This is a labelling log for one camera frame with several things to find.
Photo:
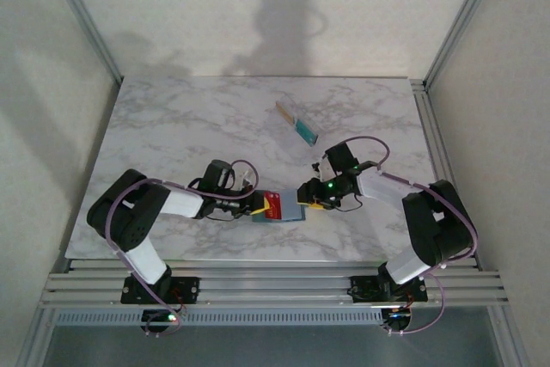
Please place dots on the blue leather card holder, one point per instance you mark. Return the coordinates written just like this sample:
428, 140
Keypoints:
292, 211

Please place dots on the teal credit card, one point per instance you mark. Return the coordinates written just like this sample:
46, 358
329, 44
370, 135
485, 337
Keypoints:
307, 131

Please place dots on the clear card case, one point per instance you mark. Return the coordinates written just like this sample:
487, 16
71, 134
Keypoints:
296, 137

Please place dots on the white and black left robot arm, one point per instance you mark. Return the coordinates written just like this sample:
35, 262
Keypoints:
180, 203

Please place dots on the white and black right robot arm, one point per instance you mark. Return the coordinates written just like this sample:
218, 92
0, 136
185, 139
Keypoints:
382, 188

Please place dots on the gold credit card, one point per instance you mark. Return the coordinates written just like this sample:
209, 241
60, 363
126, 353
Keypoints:
285, 112

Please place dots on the aluminium side rails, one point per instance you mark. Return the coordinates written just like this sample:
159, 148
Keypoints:
431, 118

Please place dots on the right controller board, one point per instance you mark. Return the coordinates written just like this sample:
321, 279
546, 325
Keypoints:
397, 320

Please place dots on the controller board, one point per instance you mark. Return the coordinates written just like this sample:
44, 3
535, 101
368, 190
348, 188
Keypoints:
159, 319
397, 320

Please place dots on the left controller board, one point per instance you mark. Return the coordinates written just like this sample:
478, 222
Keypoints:
159, 319

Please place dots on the aluminium frame rails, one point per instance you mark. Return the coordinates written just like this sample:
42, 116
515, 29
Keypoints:
279, 285

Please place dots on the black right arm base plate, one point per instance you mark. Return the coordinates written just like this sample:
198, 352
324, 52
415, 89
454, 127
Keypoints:
363, 288

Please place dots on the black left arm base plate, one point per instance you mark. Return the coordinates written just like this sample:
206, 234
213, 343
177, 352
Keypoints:
189, 288

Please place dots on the aluminium frame upright post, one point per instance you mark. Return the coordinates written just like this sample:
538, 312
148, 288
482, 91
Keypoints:
86, 19
466, 19

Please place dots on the aluminium frame leg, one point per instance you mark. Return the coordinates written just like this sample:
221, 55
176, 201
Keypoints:
511, 341
36, 341

